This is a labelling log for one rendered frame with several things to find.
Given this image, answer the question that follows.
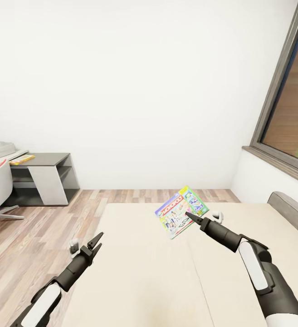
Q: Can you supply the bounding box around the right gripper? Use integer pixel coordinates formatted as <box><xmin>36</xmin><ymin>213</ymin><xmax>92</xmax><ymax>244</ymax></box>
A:
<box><xmin>185</xmin><ymin>212</ymin><xmax>229</xmax><ymax>245</ymax></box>

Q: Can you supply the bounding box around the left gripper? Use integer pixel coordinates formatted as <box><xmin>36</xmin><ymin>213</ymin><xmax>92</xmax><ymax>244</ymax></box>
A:
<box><xmin>66</xmin><ymin>232</ymin><xmax>104</xmax><ymax>280</ymax></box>

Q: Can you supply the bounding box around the board game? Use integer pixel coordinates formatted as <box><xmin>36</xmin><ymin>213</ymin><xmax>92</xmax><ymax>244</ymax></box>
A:
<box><xmin>10</xmin><ymin>155</ymin><xmax>35</xmax><ymax>165</ymax></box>
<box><xmin>154</xmin><ymin>185</ymin><xmax>209</xmax><ymax>240</ymax></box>

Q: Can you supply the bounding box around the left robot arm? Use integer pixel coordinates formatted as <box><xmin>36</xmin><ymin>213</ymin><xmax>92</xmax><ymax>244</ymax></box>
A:
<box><xmin>10</xmin><ymin>232</ymin><xmax>104</xmax><ymax>327</ymax></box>

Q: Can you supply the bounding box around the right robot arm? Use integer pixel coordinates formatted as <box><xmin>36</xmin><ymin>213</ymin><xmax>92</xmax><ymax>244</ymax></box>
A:
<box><xmin>185</xmin><ymin>211</ymin><xmax>298</xmax><ymax>327</ymax></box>

